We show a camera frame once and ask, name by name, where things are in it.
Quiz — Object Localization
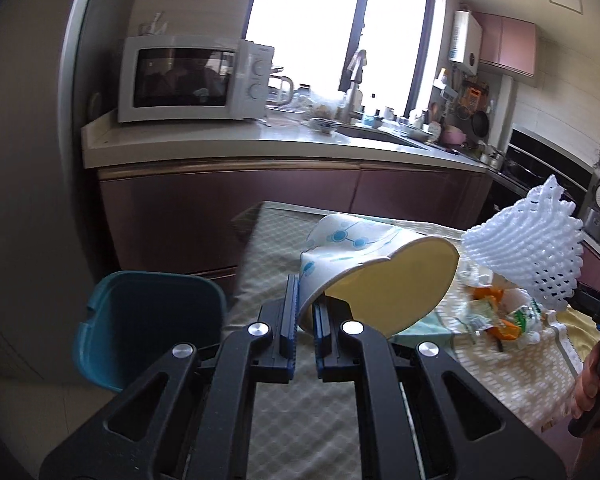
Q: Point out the crushed white paper cup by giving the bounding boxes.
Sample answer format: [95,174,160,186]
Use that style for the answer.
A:
[298,214,460,336]

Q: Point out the white foam fruit net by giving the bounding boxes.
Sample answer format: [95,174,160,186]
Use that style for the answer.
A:
[462,176,584,311]

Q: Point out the pile of wrapper trash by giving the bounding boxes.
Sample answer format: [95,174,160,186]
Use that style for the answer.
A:
[456,259,543,351]

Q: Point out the teal plastic trash bin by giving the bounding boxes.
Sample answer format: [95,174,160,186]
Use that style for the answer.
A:
[72,271,227,392]

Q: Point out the person's right hand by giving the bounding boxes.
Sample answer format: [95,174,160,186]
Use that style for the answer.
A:
[571,342,600,419]

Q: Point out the patterned tablecloth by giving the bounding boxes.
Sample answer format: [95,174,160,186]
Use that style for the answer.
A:
[226,207,597,479]

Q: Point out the maroon base cabinets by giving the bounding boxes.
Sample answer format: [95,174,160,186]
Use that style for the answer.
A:
[98,159,491,280]

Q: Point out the black built-in oven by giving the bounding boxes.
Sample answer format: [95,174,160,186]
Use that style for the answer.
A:
[498,127,593,217]

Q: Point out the black hanging frying pan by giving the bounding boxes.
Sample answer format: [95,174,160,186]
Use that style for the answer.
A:
[471,110,490,140]

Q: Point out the pink pot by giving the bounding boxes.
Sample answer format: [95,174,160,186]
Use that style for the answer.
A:
[439,126,467,146]

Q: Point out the glass kettle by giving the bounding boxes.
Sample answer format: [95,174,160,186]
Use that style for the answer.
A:
[266,73,294,106]

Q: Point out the white microwave oven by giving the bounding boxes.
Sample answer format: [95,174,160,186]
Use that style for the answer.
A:
[118,35,275,122]

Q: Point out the pink wall cabinet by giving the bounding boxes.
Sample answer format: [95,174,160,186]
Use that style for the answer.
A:
[472,12,539,79]

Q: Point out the white wall water heater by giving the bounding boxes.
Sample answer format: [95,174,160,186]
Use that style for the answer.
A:
[449,11,482,76]

